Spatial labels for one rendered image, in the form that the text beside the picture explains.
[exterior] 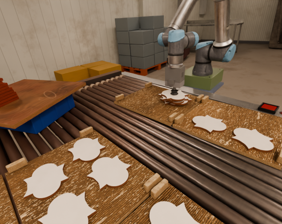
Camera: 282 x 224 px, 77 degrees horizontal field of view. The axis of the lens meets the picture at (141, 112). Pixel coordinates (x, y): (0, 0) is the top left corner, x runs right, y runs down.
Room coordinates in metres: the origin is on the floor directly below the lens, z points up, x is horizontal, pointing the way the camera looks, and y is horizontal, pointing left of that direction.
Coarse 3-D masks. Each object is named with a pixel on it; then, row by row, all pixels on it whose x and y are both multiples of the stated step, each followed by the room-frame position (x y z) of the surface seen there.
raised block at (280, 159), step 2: (280, 150) 0.45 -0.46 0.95; (280, 152) 0.43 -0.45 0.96; (280, 154) 0.42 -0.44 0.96; (278, 156) 0.42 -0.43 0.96; (280, 156) 0.41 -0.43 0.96; (278, 158) 0.41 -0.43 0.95; (280, 158) 0.41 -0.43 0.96; (276, 160) 0.42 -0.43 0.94; (278, 160) 0.41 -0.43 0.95; (280, 160) 0.41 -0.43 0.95; (278, 162) 0.41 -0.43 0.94; (280, 162) 0.41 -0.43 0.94
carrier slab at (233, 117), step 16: (192, 112) 0.78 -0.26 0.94; (208, 112) 0.77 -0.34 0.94; (224, 112) 0.76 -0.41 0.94; (240, 112) 0.75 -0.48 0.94; (256, 112) 0.74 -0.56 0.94; (176, 128) 0.67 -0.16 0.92; (192, 128) 0.64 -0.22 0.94; (256, 128) 0.61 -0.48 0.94; (272, 128) 0.60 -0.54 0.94; (224, 144) 0.52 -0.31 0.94; (240, 144) 0.51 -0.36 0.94; (256, 160) 0.44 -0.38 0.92; (272, 160) 0.42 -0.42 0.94
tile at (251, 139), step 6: (234, 132) 0.57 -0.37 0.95; (240, 132) 0.57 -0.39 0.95; (246, 132) 0.57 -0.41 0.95; (252, 132) 0.57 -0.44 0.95; (258, 132) 0.56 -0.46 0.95; (234, 138) 0.54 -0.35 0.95; (240, 138) 0.54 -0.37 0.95; (246, 138) 0.53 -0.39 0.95; (252, 138) 0.53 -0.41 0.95; (258, 138) 0.53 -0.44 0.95; (264, 138) 0.53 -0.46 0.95; (270, 138) 0.52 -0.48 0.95; (246, 144) 0.50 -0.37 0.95; (252, 144) 0.50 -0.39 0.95; (258, 144) 0.49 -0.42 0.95; (264, 144) 0.49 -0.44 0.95; (270, 144) 0.49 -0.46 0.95; (258, 150) 0.47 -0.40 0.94; (264, 150) 0.46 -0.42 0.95; (270, 150) 0.46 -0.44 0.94
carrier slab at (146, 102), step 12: (132, 96) 1.03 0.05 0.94; (144, 96) 1.02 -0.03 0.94; (156, 96) 1.01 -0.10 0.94; (192, 96) 0.97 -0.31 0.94; (132, 108) 0.87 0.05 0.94; (144, 108) 0.86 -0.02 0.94; (156, 108) 0.85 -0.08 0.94; (168, 108) 0.84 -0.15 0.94; (180, 108) 0.83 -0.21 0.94; (192, 108) 0.84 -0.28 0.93; (156, 120) 0.75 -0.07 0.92; (168, 120) 0.72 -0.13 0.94
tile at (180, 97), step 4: (168, 92) 0.93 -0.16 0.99; (180, 92) 0.91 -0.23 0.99; (164, 96) 0.90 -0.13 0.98; (168, 96) 0.87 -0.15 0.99; (172, 96) 0.87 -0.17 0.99; (176, 96) 0.86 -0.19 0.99; (180, 96) 0.86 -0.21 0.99; (184, 96) 0.86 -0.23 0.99; (176, 100) 0.83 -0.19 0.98; (180, 100) 0.83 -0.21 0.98
